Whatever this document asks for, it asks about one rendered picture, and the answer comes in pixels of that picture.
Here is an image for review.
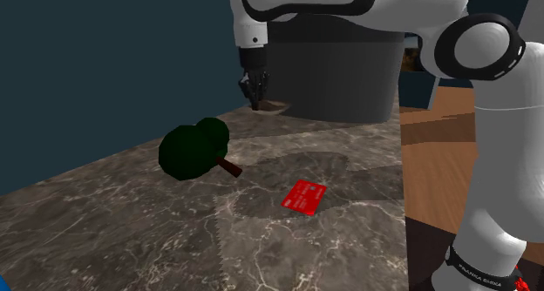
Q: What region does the large dark grey round bin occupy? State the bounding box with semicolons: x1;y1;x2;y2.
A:
264;14;405;124

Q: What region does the dark green toy tree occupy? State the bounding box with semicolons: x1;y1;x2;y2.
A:
158;117;244;181

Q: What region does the red card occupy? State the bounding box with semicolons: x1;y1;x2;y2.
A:
281;179;328;217

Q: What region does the dark robot stand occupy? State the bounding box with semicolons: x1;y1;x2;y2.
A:
405;215;544;291

